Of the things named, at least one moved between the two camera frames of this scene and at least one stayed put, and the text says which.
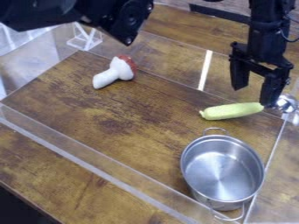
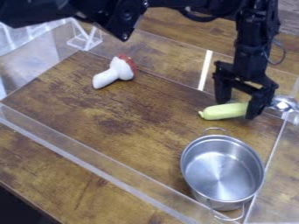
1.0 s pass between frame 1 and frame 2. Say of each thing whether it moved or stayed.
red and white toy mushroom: stayed
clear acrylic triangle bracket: stayed
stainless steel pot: stayed
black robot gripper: moved
